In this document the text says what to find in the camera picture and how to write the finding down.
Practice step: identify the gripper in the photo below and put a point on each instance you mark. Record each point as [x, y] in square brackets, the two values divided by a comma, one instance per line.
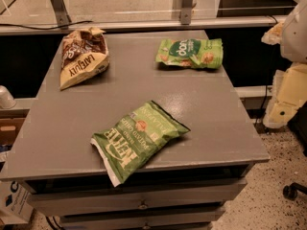
[295, 35]

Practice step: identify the brown Late July chip bag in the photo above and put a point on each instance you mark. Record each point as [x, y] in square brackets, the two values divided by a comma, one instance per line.
[84, 55]

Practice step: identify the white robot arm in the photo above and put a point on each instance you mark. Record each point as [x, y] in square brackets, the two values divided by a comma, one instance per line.
[291, 35]

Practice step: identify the green popcorn snack bag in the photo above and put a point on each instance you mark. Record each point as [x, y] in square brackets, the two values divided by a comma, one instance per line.
[191, 53]

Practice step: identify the green Kettle jalapeno chip bag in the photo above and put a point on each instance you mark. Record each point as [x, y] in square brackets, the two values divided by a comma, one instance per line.
[135, 139]

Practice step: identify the white printed bag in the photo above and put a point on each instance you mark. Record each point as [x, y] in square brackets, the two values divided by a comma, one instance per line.
[14, 208]

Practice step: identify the black chair caster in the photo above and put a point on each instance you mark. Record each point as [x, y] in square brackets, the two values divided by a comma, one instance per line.
[290, 191]

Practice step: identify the lower gray drawer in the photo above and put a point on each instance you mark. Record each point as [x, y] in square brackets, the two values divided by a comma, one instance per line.
[155, 219]

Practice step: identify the gray drawer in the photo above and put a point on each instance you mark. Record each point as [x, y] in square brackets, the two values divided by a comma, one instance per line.
[78, 203]
[155, 219]

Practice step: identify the upper gray drawer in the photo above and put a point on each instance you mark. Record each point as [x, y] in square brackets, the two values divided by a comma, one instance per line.
[78, 203]

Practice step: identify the cardboard box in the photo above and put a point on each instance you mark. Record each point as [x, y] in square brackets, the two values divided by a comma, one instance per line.
[9, 129]

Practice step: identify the white paper cup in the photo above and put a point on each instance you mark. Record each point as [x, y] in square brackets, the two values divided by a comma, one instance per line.
[7, 101]

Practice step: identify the right metal bracket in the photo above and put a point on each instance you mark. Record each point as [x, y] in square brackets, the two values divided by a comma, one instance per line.
[186, 12]

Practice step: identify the metal bracket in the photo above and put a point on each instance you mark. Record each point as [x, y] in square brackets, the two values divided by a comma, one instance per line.
[62, 16]
[186, 12]

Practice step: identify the left metal bracket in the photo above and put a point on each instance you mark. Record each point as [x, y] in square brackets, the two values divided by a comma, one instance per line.
[62, 16]

